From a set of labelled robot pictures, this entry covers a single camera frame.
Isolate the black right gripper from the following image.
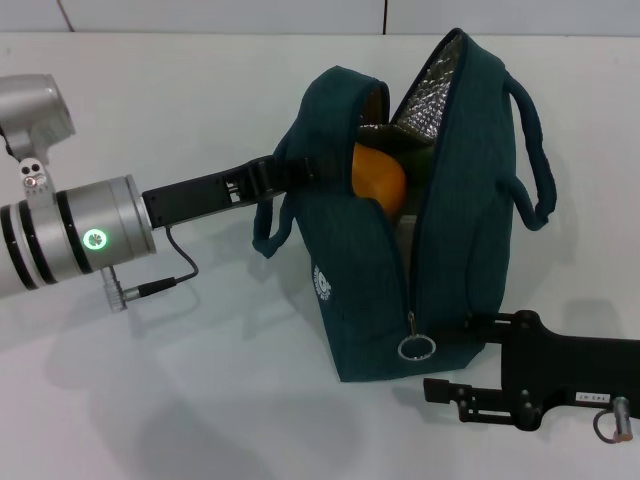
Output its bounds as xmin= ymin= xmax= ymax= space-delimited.
xmin=423 ymin=309 xmax=640 ymax=432

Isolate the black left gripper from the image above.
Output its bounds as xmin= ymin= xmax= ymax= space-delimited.
xmin=142 ymin=153 xmax=351 ymax=232

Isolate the orange yellow pear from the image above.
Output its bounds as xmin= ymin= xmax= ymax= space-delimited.
xmin=352 ymin=143 xmax=407 ymax=221

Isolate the green cucumber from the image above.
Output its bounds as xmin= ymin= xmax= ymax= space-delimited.
xmin=394 ymin=144 xmax=434 ymax=174

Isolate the dark teal insulated lunch bag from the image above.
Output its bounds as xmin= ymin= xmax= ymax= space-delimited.
xmin=252 ymin=28 xmax=558 ymax=384

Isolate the right arm connector cable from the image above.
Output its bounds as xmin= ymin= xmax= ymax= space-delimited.
xmin=592 ymin=396 xmax=634 ymax=445

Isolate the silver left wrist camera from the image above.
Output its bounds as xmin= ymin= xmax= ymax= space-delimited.
xmin=0 ymin=73 xmax=77 ymax=161

